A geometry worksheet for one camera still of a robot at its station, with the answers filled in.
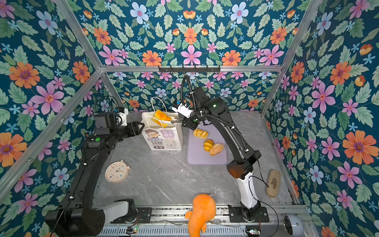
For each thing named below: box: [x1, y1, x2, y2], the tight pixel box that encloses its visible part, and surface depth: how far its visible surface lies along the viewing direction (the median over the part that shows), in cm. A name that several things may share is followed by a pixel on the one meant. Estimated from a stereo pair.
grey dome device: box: [282, 213, 304, 237], surface depth 66 cm
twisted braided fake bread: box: [192, 128, 209, 140], surface depth 104 cm
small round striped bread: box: [203, 139, 215, 152], surface depth 100 cm
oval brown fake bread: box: [209, 142, 225, 156], surface depth 96 cm
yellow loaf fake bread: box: [151, 109, 172, 126], surface depth 76 cm
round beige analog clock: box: [105, 159, 131, 184], surface depth 88 cm
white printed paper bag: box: [141, 112, 184, 151], surface depth 86 cm
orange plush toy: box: [184, 194, 217, 237], surface depth 70 cm
